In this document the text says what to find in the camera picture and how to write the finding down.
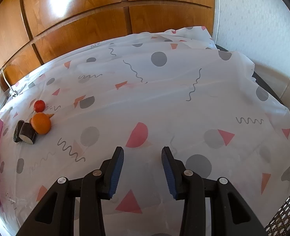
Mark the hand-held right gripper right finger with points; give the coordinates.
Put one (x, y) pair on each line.
(170, 177)

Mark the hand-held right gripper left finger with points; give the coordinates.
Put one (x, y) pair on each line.
(115, 174)

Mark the small orange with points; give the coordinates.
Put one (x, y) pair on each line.
(41, 123)

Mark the dark cut fruit half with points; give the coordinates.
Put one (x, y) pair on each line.
(17, 132)
(28, 134)

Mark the red cherry tomato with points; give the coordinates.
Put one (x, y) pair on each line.
(39, 105)

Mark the white patterned tablecloth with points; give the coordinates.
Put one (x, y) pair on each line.
(159, 91)

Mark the dark perforated chair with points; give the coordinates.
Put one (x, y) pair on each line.
(287, 213)

